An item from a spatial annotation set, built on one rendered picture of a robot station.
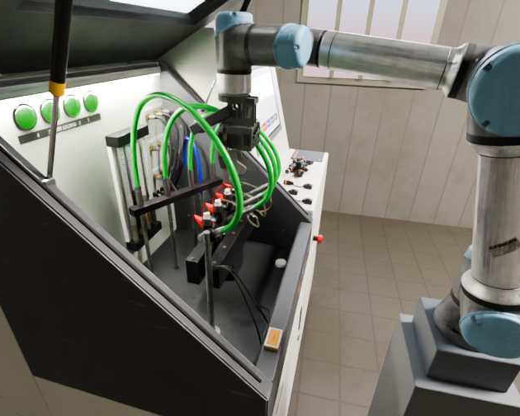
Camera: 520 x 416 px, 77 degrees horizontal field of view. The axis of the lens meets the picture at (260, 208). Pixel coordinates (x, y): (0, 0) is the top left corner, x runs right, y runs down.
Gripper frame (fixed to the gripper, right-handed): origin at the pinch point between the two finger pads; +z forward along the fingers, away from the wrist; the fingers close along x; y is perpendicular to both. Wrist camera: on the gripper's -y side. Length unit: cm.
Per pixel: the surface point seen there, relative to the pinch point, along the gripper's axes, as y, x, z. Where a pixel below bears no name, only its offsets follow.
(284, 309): 18.6, -12.9, 26.7
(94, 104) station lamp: -32.8, -2.3, -15.7
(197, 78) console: -22.5, 34.6, -18.5
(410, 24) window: 63, 225, -42
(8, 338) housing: -40, -35, 30
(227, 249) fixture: -1.4, 2.6, 23.7
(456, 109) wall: 112, 229, 16
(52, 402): -35, -35, 52
